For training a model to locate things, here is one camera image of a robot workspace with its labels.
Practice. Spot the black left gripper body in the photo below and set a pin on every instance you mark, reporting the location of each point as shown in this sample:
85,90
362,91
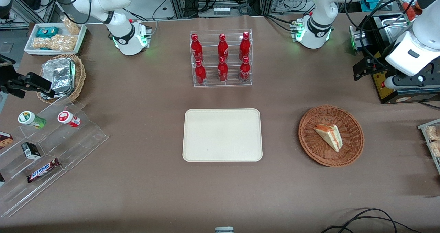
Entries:
377,65

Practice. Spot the triangular sandwich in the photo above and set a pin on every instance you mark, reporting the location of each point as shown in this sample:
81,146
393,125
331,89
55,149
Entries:
330,136

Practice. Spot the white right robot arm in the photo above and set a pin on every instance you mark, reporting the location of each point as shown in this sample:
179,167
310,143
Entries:
120,23

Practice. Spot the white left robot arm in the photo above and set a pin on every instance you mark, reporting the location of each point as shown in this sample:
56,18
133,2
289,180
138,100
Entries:
319,16

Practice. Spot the light oval wicker basket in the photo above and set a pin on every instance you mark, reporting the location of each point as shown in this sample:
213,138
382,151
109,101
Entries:
79,76

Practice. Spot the white rectangular snack tray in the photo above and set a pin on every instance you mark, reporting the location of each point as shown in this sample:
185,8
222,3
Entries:
31,37

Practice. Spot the brown round wicker basket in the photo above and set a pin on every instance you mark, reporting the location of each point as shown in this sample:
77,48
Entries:
347,126

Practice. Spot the grey edge snack tray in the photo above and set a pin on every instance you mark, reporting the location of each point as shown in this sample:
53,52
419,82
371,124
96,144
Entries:
424,124

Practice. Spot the cream rectangular serving tray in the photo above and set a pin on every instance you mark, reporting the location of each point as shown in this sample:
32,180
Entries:
222,135

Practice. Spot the silver foil wrapped package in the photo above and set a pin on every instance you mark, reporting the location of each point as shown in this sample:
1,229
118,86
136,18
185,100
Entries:
59,75

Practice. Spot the silver cylinder with green rim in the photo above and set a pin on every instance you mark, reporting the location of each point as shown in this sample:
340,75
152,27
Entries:
357,40

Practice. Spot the green lidded snack cup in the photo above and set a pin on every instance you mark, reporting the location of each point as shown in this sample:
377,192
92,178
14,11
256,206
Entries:
30,119

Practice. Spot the black food warmer appliance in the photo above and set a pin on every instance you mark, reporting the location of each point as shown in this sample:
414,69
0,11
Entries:
395,95

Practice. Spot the large clear bag of nuts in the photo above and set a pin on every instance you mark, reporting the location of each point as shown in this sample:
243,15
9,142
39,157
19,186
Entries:
55,43

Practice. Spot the red lidded snack cup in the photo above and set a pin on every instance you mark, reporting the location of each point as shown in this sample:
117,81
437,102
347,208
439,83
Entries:
68,119

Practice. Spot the brown cookie box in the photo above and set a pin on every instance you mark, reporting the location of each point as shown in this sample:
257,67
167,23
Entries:
4,141

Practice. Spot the teal snack packet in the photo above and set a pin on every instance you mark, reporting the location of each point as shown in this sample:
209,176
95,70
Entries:
47,32

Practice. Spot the small black box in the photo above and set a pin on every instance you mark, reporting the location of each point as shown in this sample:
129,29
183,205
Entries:
31,151

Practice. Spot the small clear bag of nuts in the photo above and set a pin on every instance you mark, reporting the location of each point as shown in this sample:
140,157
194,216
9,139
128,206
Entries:
71,25

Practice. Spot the red orange food in warmer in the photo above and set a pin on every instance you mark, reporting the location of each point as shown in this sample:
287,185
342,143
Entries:
412,9

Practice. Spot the clear acrylic stepped display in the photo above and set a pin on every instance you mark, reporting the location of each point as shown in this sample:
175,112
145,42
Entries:
79,140

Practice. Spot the Snickers chocolate bar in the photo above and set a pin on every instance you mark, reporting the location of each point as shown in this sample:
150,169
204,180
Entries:
43,170

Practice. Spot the clear bag of crackers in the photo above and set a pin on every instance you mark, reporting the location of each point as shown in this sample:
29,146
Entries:
433,133
435,149

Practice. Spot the red cola bottle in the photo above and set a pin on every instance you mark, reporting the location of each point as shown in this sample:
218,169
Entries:
196,49
200,74
222,49
222,71
245,71
244,47

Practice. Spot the clear acrylic bottle rack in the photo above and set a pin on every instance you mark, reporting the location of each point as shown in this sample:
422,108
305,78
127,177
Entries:
221,85

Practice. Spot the white power strip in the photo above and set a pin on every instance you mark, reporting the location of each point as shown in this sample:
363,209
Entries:
222,10

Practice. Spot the grey device with label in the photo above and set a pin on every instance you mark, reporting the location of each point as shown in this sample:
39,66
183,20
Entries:
224,230

